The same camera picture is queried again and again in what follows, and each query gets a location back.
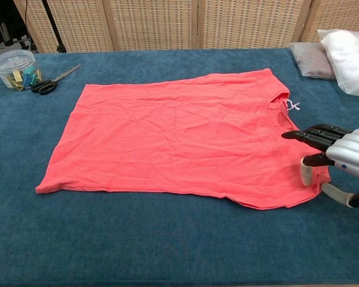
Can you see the black tripod stand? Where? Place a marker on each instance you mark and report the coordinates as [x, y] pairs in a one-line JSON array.
[[52, 24]]

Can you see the clear jar of coloured clips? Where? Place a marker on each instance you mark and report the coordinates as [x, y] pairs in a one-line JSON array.
[[15, 64]]

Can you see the frosted bag with dark-red garment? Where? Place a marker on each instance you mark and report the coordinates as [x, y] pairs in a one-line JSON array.
[[312, 59]]

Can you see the bagged white garment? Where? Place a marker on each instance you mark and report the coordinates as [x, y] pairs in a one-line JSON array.
[[350, 59]]

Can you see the wicker folding screen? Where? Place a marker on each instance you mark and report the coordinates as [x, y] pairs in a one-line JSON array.
[[152, 24]]

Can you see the red t-shirt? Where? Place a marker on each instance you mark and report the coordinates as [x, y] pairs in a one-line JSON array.
[[167, 134]]

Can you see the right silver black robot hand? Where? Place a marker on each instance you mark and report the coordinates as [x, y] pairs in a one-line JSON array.
[[350, 149]]

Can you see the blue carpet table cover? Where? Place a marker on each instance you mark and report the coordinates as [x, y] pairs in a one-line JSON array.
[[179, 239]]

